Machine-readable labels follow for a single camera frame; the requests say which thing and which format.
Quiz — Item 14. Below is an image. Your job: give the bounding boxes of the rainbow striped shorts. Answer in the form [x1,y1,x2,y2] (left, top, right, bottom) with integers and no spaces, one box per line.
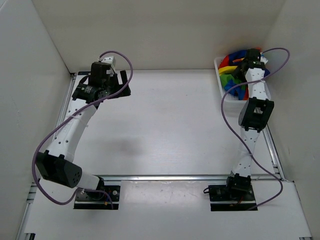
[217,48,271,101]

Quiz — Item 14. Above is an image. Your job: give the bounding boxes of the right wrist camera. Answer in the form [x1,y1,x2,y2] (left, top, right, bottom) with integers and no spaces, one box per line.
[260,52,269,65]

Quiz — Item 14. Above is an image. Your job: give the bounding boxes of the white plastic mesh basket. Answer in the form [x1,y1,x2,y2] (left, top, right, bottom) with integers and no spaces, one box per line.
[214,55,272,118]

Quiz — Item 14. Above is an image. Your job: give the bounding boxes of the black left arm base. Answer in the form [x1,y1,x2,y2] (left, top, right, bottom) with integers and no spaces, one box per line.
[73,178,121,211]

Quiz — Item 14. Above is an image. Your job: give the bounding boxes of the aluminium table frame rail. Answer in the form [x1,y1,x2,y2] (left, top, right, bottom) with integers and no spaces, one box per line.
[14,71,313,240]

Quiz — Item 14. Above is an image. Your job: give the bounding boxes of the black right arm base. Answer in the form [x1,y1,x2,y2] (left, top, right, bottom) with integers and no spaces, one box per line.
[203,185,258,212]

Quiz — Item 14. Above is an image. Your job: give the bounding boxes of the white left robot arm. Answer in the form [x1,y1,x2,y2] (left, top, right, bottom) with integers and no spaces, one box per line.
[35,57,123,200]

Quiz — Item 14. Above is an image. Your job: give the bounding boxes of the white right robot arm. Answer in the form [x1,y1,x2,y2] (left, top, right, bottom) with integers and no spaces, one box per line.
[224,48,274,200]

